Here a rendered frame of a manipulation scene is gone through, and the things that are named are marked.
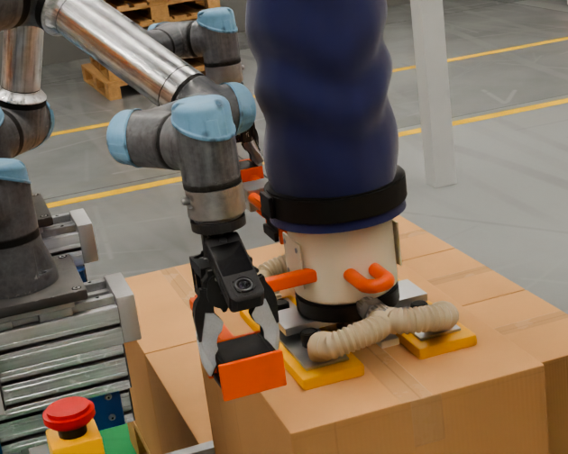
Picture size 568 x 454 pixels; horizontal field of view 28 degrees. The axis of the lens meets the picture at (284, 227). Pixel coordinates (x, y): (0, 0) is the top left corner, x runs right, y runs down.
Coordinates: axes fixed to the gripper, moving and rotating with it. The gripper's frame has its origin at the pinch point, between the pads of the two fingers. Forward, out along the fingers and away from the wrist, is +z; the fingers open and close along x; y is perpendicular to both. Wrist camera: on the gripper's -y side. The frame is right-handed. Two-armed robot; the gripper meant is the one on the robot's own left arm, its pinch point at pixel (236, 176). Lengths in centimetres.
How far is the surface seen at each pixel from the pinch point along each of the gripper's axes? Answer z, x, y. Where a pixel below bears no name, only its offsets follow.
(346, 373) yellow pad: 12, -7, 77
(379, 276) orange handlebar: 0, 2, 73
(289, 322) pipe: 8, -10, 62
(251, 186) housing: -1.4, -0.9, 14.3
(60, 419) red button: 5, -50, 84
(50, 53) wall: 92, 61, -928
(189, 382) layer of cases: 53, -13, -21
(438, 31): 27, 183, -285
